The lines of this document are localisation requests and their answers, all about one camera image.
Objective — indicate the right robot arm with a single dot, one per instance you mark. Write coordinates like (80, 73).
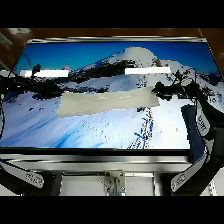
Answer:
(202, 121)

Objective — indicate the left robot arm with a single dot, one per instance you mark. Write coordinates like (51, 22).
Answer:
(20, 177)

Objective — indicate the silver frame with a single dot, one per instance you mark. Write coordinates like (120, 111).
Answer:
(100, 163)

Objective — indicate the beige garment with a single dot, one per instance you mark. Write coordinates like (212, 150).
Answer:
(106, 101)

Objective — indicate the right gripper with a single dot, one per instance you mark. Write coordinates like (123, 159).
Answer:
(162, 91)

